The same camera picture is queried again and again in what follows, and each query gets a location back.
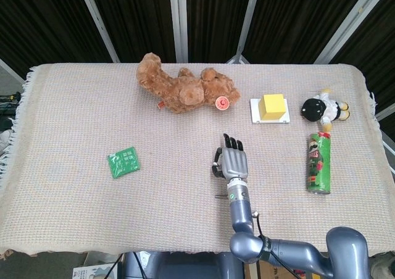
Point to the green Pringles can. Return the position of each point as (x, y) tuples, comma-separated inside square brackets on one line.
[(318, 164)]

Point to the steel bolt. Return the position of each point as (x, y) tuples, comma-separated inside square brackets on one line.
[(220, 196), (255, 213)]

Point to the beige woven tablecloth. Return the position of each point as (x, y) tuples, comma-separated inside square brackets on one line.
[(154, 205)]

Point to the brown cardboard box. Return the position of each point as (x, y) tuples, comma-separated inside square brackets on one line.
[(256, 271)]

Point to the black headed plush doll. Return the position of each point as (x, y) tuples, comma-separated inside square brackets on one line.
[(314, 109)]

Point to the white square base plate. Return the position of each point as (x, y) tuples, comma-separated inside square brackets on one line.
[(253, 112)]

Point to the white printed booklet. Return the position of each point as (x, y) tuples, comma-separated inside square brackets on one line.
[(92, 271)]

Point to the green foil sachet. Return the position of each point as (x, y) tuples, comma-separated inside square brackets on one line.
[(124, 162)]

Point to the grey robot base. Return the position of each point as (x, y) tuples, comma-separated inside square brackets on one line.
[(185, 266)]

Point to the grey aluminium partition post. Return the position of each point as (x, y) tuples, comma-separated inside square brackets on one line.
[(98, 23), (351, 19), (247, 23), (179, 19)]

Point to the brown plush teddy bear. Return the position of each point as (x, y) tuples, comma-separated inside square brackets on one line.
[(182, 90)]

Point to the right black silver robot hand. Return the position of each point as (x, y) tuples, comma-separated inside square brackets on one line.
[(236, 163)]

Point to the yellow cube block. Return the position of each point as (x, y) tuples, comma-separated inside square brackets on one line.
[(272, 107)]

